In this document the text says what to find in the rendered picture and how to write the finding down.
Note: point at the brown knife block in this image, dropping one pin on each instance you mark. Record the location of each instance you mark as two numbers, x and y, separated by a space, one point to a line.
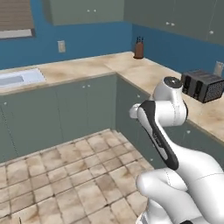
139 50

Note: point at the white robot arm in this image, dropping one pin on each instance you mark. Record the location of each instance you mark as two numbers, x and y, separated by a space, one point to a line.
175 110

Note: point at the grey-green cupboard door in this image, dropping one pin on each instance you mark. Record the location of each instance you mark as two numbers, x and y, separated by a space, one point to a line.
108 10
70 11
102 102
29 122
125 110
201 143
73 110

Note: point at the white sink basin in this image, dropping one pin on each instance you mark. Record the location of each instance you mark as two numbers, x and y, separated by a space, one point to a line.
17 78

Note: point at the grey-green upper cupboard run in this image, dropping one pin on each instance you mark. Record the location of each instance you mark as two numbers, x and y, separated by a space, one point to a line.
186 14

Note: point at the grey-green lower cupboard door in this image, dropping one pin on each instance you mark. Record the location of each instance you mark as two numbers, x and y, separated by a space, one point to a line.
125 110
201 143
29 122
73 110
102 102

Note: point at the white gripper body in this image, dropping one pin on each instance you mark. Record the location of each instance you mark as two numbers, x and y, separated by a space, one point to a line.
134 111

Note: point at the window blind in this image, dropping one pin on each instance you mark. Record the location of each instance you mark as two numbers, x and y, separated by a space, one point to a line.
14 17

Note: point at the black toaster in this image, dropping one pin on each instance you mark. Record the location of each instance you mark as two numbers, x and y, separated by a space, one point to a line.
204 84

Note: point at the grey-green upper cupboard door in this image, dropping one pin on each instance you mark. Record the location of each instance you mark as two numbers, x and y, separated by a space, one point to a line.
70 11
108 10

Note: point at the white wall outlet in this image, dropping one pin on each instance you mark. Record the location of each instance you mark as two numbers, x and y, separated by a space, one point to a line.
218 68
61 46

